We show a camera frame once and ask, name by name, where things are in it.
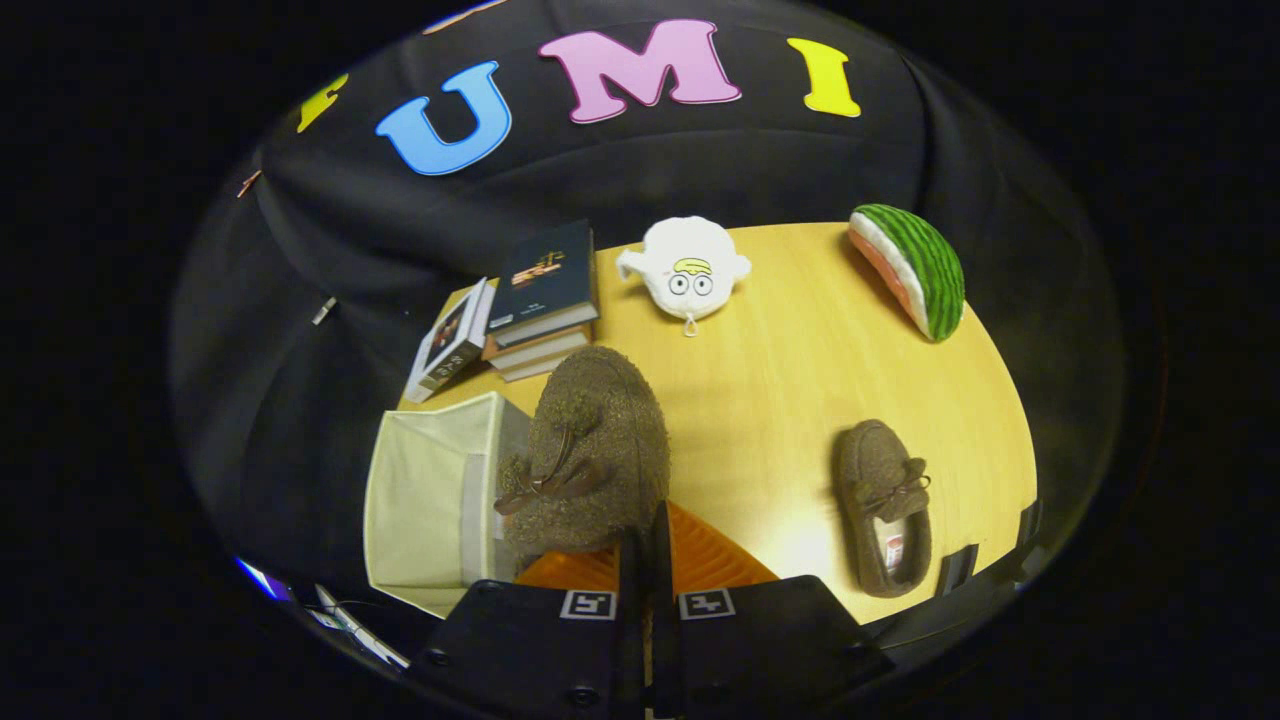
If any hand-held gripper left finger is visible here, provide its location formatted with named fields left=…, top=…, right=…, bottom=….
left=405, top=528, right=646, bottom=720

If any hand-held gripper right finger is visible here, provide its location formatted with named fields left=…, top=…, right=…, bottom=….
left=652, top=500, right=896, bottom=720

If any brown fuzzy shoe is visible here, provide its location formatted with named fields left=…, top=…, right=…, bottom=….
left=835, top=420, right=933, bottom=599
left=493, top=346, right=672, bottom=557

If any grey fabric storage box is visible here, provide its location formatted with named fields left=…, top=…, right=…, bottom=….
left=363, top=392, right=533, bottom=618

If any brown cover book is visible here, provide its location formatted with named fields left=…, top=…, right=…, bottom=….
left=495, top=345, right=591, bottom=383
left=482, top=322, right=593, bottom=363

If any white portrait cover book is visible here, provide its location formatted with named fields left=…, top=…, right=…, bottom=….
left=405, top=277, right=498, bottom=404

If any dark blue cover book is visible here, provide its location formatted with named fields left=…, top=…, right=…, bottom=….
left=487, top=220, right=601, bottom=349

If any white plush toy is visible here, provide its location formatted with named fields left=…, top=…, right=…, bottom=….
left=615, top=216, right=753, bottom=337

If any watermelon slice plush toy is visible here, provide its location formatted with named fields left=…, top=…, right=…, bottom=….
left=848, top=204, right=967, bottom=343

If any black backdrop cloth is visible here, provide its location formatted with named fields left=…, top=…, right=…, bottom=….
left=170, top=0, right=1126, bottom=621

